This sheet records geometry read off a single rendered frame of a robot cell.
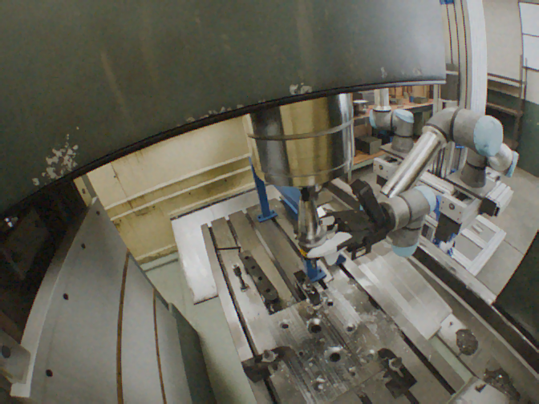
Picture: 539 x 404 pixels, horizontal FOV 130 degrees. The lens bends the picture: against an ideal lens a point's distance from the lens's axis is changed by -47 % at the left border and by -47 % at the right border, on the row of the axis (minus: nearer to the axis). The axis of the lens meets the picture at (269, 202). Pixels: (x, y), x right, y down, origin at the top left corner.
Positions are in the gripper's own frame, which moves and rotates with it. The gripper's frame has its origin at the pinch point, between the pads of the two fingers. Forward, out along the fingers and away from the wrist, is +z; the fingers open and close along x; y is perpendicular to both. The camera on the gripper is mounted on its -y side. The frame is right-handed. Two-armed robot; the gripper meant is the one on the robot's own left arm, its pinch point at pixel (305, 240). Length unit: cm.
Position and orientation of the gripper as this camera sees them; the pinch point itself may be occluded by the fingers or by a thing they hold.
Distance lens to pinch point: 46.3
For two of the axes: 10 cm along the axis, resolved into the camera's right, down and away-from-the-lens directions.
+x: -2.9, -4.7, 8.3
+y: 1.7, 8.3, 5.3
